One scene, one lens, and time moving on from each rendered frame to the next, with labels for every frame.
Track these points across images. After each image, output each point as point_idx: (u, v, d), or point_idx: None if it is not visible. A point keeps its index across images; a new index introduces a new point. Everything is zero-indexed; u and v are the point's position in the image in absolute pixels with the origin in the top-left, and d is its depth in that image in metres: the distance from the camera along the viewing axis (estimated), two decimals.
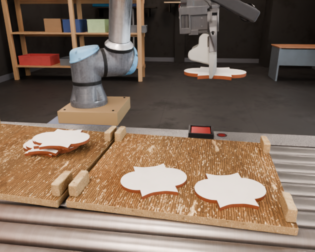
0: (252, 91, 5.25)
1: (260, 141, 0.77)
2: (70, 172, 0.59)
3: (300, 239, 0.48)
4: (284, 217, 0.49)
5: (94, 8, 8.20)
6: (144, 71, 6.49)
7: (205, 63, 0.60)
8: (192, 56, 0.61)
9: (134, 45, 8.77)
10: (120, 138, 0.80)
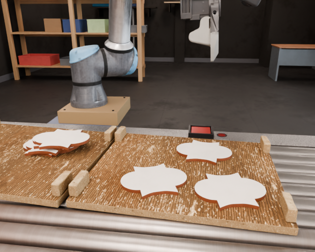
0: (252, 91, 5.25)
1: (260, 141, 0.77)
2: (70, 172, 0.59)
3: (300, 239, 0.48)
4: (284, 217, 0.49)
5: (94, 8, 8.20)
6: (144, 71, 6.49)
7: (207, 44, 0.58)
8: (193, 37, 0.58)
9: (134, 45, 8.77)
10: (120, 138, 0.80)
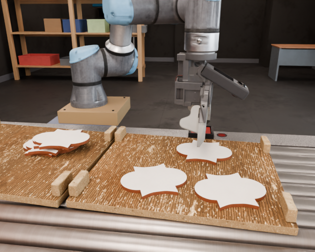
0: (252, 91, 5.25)
1: (260, 141, 0.77)
2: (70, 172, 0.59)
3: (300, 239, 0.48)
4: (284, 217, 0.49)
5: (94, 8, 8.20)
6: (144, 71, 6.49)
7: (194, 132, 0.64)
8: (183, 124, 0.65)
9: (134, 45, 8.77)
10: (120, 138, 0.80)
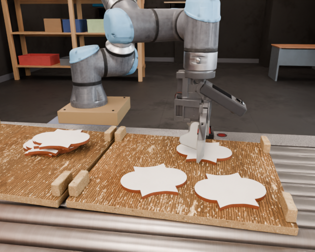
0: (252, 91, 5.25)
1: (260, 141, 0.77)
2: (70, 172, 0.59)
3: (300, 239, 0.48)
4: (284, 217, 0.49)
5: (94, 8, 8.20)
6: (144, 71, 6.49)
7: (194, 148, 0.66)
8: (182, 140, 0.67)
9: (134, 45, 8.77)
10: (120, 138, 0.80)
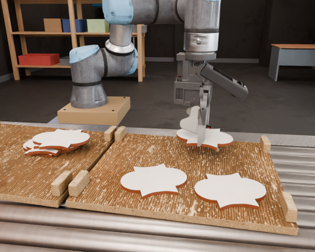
0: (252, 91, 5.25)
1: (260, 141, 0.77)
2: (70, 172, 0.59)
3: (300, 239, 0.48)
4: (284, 217, 0.49)
5: (94, 8, 8.20)
6: (144, 71, 6.49)
7: (194, 133, 0.66)
8: (183, 125, 0.67)
9: (134, 45, 8.77)
10: (120, 138, 0.80)
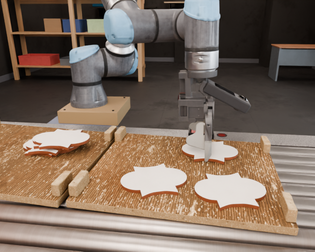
0: (252, 91, 5.25)
1: (260, 141, 0.77)
2: (70, 172, 0.59)
3: (300, 239, 0.48)
4: (284, 217, 0.49)
5: (94, 8, 8.20)
6: (144, 71, 6.49)
7: (201, 149, 0.67)
8: (189, 142, 0.68)
9: (134, 45, 8.77)
10: (120, 138, 0.80)
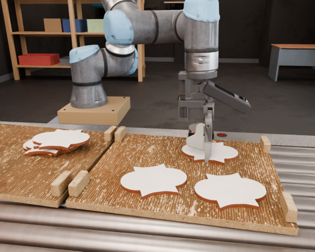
0: (252, 91, 5.25)
1: (260, 141, 0.77)
2: (70, 172, 0.59)
3: (300, 240, 0.48)
4: (284, 217, 0.49)
5: (94, 8, 8.20)
6: (144, 71, 6.49)
7: (201, 150, 0.67)
8: (189, 143, 0.68)
9: (134, 45, 8.77)
10: (120, 138, 0.80)
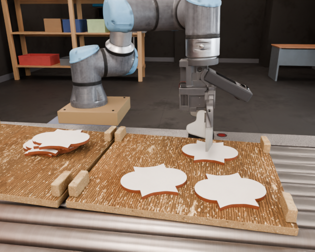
0: (252, 91, 5.25)
1: (260, 141, 0.77)
2: (70, 172, 0.59)
3: (300, 240, 0.48)
4: (284, 217, 0.49)
5: (94, 8, 8.20)
6: (144, 71, 6.49)
7: (202, 137, 0.65)
8: (190, 129, 0.65)
9: (134, 45, 8.77)
10: (120, 138, 0.80)
